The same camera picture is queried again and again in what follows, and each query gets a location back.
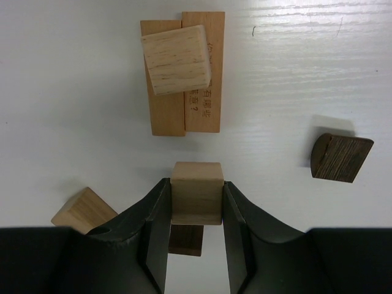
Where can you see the thin light wood plank block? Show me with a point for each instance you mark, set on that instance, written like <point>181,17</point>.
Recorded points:
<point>84,211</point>

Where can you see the plain long light wood block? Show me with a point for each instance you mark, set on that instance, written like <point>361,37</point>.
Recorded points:
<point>166,112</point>

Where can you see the engraved long light wood block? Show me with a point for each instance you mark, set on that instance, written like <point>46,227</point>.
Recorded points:
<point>203,106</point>

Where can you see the dark wood arch block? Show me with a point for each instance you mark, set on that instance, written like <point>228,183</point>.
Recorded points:
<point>186,240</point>

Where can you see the small light wood cube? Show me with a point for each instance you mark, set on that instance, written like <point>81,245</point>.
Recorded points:
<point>196,193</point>

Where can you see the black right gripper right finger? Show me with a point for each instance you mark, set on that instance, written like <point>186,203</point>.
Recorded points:
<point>264,255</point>

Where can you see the dark wood cube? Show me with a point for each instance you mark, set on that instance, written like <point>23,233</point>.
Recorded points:
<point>339,158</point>

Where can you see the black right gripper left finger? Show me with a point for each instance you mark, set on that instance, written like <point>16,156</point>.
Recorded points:
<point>129,252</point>

